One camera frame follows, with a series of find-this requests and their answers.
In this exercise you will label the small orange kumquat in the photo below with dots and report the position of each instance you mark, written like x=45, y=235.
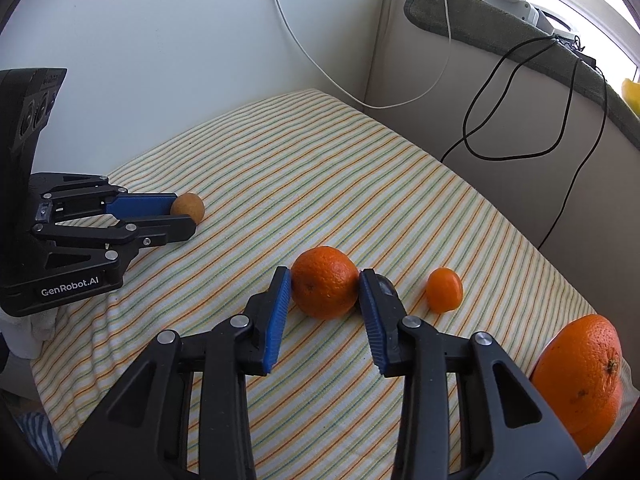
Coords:
x=443, y=291

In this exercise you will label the yellow bowl on sill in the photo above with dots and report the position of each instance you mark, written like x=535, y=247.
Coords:
x=631, y=95

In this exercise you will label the black camera box left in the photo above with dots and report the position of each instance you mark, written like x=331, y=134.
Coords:
x=27, y=98

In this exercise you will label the large orange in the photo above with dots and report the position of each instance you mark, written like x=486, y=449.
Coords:
x=578, y=370

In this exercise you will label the tangerine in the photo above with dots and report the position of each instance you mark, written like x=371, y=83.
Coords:
x=325, y=283

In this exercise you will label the medium orange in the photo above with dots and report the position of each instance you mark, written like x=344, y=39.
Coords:
x=591, y=435

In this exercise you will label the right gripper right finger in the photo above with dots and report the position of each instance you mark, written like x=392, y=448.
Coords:
x=468, y=411

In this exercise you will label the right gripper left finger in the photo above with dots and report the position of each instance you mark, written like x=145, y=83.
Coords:
x=179, y=411

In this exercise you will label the grey sill mat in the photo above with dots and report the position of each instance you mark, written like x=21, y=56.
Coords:
x=482, y=26

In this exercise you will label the small brown longan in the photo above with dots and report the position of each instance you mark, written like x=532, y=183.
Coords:
x=189, y=204

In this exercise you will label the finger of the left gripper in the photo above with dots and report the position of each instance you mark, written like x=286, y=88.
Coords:
x=130, y=204
x=120, y=234

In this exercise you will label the dark plum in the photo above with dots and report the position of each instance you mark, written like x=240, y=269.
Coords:
x=384, y=288

